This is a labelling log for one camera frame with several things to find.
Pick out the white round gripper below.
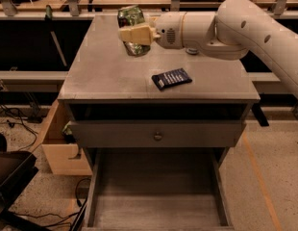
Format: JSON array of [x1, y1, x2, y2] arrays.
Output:
[[118, 12, 185, 49]]

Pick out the crushed green soda can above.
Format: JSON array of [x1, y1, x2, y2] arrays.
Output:
[[117, 5, 150, 57]]

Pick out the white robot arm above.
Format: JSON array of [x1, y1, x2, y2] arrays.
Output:
[[118, 0, 298, 99]]

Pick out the tall silver blue can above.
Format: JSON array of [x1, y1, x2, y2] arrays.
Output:
[[186, 48, 199, 56]]

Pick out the dark blue snack packet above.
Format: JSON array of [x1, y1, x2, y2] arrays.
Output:
[[151, 68, 192, 90]]

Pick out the grey wooden cabinet table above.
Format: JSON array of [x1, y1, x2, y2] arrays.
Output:
[[59, 15, 260, 231]]

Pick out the closed grey upper drawer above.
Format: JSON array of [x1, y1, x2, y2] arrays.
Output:
[[69, 121, 246, 148]]

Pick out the light wooden box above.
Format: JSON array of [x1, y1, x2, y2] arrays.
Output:
[[35, 100, 92, 176]]

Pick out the open grey lower drawer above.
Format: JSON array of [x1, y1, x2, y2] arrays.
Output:
[[82, 148, 235, 231]]

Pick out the green handled tool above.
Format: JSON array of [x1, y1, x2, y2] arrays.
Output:
[[44, 5, 67, 67]]

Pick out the black floor cables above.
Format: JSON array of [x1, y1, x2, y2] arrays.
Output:
[[0, 84, 39, 152]]

